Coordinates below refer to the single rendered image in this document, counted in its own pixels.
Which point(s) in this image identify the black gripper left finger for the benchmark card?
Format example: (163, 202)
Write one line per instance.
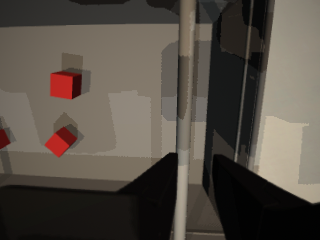
(142, 210)

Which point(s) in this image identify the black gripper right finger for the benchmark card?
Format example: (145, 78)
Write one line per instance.
(252, 208)

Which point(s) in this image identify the small red block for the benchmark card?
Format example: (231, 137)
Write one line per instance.
(4, 141)
(61, 141)
(65, 84)

